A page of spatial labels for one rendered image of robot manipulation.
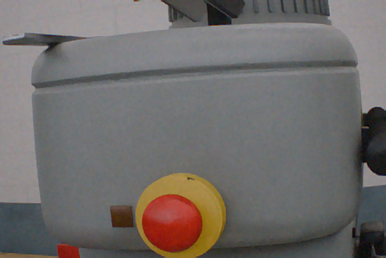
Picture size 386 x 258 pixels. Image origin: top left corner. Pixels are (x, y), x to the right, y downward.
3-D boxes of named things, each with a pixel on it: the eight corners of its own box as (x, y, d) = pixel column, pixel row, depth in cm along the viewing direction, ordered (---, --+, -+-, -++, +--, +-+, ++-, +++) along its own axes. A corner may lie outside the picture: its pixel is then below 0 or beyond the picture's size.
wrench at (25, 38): (36, 39, 61) (36, 28, 61) (-10, 47, 62) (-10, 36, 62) (112, 44, 85) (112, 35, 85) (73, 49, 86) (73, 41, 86)
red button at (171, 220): (200, 253, 61) (196, 195, 61) (142, 255, 62) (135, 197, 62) (209, 245, 64) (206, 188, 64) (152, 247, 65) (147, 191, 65)
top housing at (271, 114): (362, 239, 64) (350, 19, 63) (26, 250, 69) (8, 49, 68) (366, 170, 110) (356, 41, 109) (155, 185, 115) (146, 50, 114)
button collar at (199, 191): (224, 258, 64) (219, 173, 64) (139, 260, 65) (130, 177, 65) (228, 253, 66) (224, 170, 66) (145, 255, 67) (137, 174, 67)
